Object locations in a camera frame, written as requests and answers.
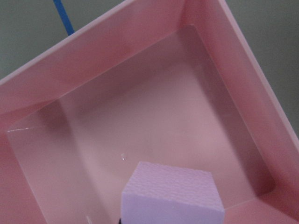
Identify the pink foam block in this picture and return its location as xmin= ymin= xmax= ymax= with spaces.
xmin=120 ymin=161 xmax=225 ymax=224

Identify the pink plastic bin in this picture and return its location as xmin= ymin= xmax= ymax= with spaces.
xmin=0 ymin=0 xmax=299 ymax=224

